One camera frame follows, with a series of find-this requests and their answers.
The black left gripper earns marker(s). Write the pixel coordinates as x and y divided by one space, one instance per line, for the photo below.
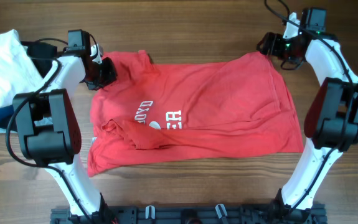
108 73

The black folded garment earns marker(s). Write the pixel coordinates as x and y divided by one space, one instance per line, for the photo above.
41 54

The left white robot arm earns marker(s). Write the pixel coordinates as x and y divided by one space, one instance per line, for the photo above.
43 131

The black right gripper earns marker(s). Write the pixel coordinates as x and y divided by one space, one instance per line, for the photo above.
266 43

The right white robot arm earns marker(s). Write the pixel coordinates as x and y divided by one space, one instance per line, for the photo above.
331 123

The white folded shirt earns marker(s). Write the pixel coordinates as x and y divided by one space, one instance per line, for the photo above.
18 73

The red printed t-shirt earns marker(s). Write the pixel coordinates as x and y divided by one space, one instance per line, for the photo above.
171 112

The light grey folded garment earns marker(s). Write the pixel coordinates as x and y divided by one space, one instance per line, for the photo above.
43 122

